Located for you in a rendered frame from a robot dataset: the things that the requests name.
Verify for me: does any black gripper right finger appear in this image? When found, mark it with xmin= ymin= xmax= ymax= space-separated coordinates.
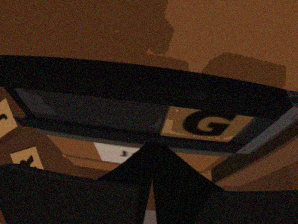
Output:
xmin=153 ymin=143 xmax=298 ymax=224

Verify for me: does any white paper label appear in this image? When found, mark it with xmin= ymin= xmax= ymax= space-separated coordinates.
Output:
xmin=93 ymin=143 xmax=140 ymax=164

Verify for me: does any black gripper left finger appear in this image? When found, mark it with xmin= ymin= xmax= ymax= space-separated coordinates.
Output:
xmin=0 ymin=141 xmax=157 ymax=224

